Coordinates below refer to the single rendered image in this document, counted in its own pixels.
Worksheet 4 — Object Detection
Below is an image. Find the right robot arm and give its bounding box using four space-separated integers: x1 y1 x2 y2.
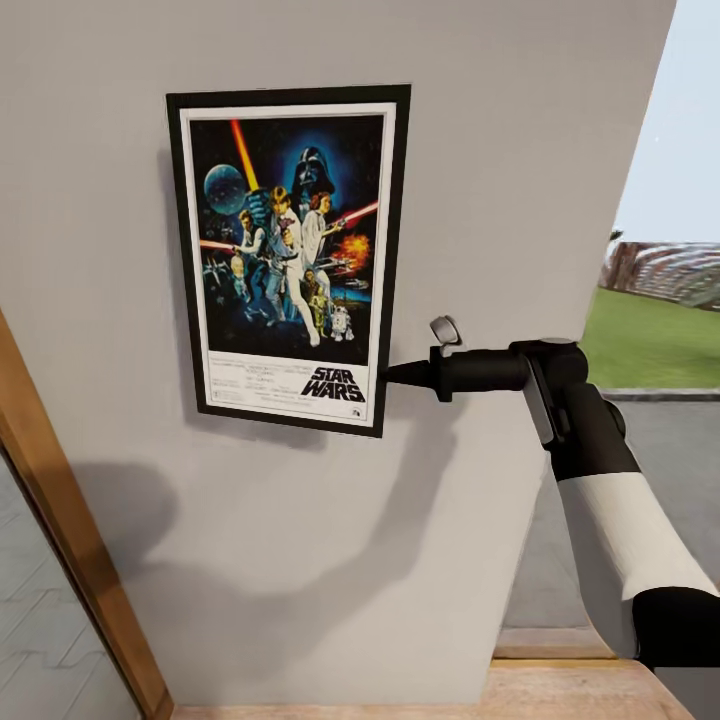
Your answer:
379 314 720 720

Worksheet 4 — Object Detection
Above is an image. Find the poster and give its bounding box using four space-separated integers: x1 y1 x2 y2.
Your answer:
166 84 412 439

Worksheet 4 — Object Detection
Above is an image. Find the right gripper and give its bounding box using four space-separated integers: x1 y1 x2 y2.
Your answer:
379 346 496 402

